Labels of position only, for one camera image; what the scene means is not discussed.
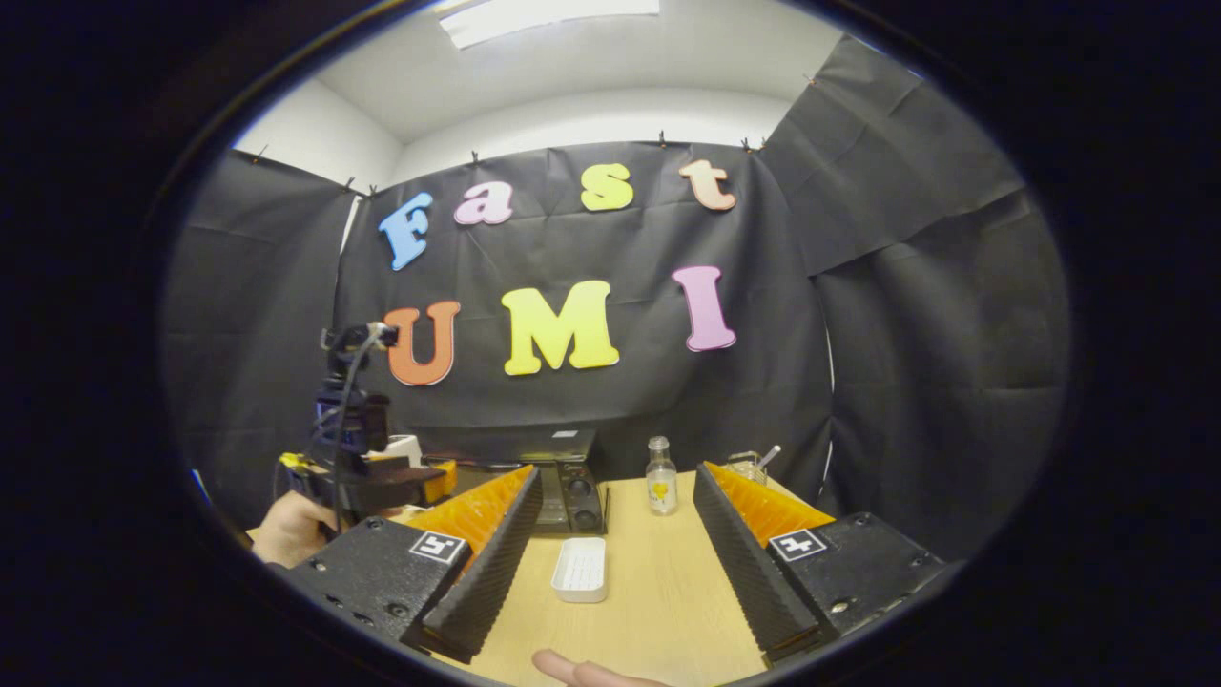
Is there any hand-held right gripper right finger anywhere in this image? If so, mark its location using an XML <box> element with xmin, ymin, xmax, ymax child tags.
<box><xmin>693</xmin><ymin>462</ymin><xmax>945</xmax><ymax>662</ymax></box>

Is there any white rectangular tray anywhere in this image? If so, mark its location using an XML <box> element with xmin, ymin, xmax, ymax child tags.
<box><xmin>551</xmin><ymin>536</ymin><xmax>609</xmax><ymax>604</ymax></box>

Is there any ceiling light panel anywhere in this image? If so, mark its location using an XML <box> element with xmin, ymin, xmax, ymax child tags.
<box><xmin>439</xmin><ymin>0</ymin><xmax>661</xmax><ymax>51</ymax></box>

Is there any black backdrop cloth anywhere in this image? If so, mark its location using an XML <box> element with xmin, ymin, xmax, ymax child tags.
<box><xmin>162</xmin><ymin>33</ymin><xmax>1074</xmax><ymax>564</ymax></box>

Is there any black electric oven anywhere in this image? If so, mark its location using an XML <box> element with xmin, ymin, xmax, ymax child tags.
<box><xmin>410</xmin><ymin>427</ymin><xmax>609</xmax><ymax>535</ymax></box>

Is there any clear glass bottle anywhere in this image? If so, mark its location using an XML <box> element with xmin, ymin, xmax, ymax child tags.
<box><xmin>645</xmin><ymin>436</ymin><xmax>679</xmax><ymax>516</ymax></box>

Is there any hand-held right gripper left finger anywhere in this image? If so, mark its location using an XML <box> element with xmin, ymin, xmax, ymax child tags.
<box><xmin>286</xmin><ymin>466</ymin><xmax>545</xmax><ymax>666</ymax></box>

